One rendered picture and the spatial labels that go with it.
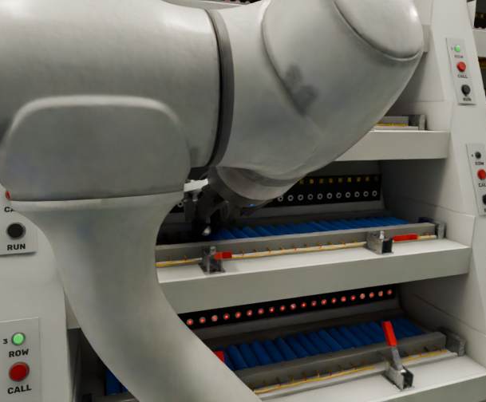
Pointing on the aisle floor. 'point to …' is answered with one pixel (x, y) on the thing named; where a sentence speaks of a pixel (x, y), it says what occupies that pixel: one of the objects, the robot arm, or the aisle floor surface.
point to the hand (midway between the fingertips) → (209, 219)
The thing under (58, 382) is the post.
